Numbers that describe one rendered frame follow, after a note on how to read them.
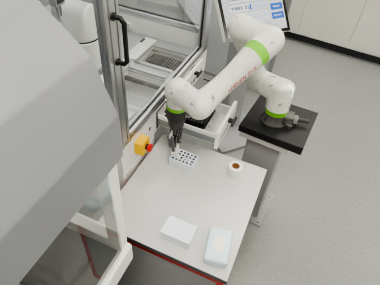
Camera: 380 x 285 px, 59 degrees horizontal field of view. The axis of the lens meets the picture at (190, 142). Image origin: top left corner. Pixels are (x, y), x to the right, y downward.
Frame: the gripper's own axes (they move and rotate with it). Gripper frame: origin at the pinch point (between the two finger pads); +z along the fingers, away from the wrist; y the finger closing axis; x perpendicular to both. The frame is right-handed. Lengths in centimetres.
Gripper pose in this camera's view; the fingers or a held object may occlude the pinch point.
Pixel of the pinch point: (175, 149)
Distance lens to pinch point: 163.0
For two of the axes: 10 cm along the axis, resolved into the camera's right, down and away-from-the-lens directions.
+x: -9.0, -3.4, 2.6
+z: -0.6, 7.1, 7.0
